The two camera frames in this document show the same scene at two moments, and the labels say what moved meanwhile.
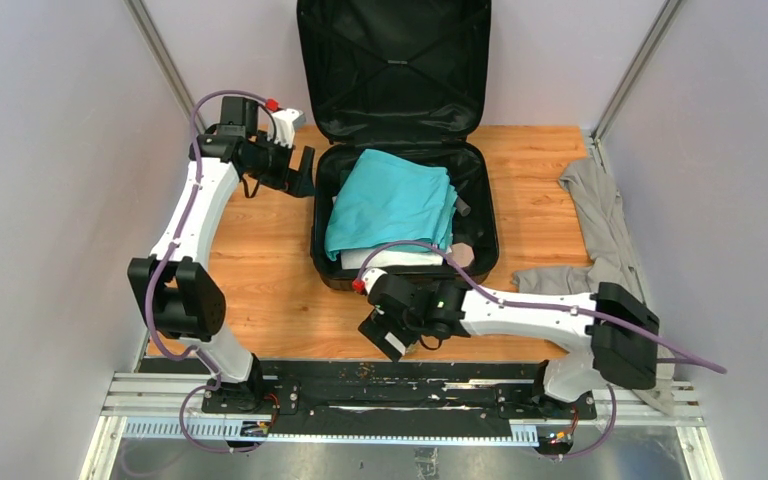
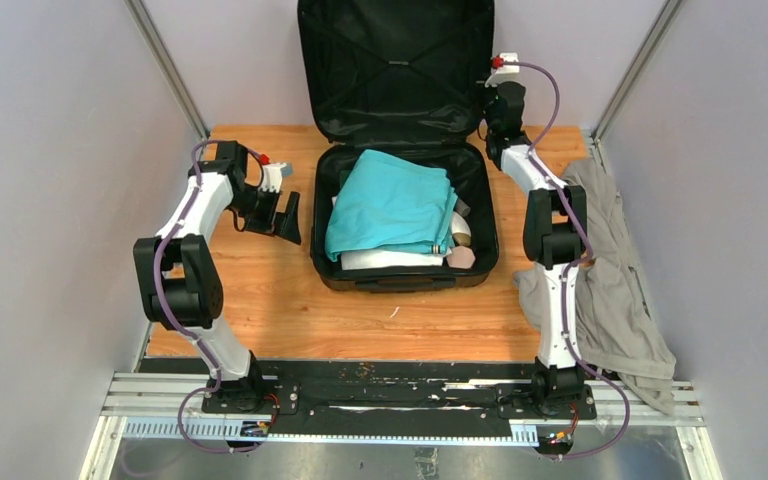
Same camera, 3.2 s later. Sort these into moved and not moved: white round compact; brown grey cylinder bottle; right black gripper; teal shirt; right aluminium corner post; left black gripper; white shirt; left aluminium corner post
Moved: white round compact; right black gripper; left black gripper
Not moved: brown grey cylinder bottle; left aluminium corner post; right aluminium corner post; white shirt; teal shirt
